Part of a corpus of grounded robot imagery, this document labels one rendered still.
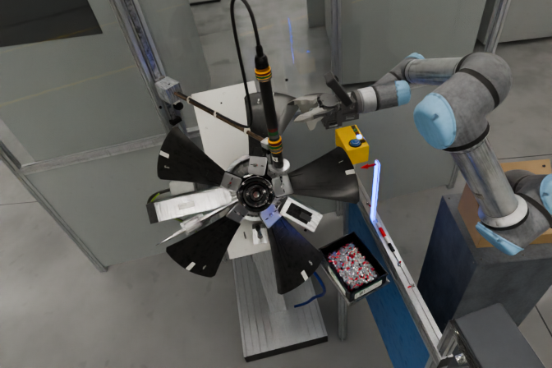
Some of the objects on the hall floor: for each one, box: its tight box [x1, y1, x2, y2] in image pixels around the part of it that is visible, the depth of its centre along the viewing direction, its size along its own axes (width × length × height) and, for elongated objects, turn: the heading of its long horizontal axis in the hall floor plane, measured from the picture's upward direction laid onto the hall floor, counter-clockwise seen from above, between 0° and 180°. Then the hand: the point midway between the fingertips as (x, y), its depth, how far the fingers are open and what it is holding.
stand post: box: [253, 250, 287, 314], centre depth 181 cm, size 4×9×91 cm, turn 109°
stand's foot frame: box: [232, 254, 328, 362], centre depth 216 cm, size 62×46×8 cm
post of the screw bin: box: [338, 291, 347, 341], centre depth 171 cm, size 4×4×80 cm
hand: (293, 109), depth 106 cm, fingers open, 8 cm apart
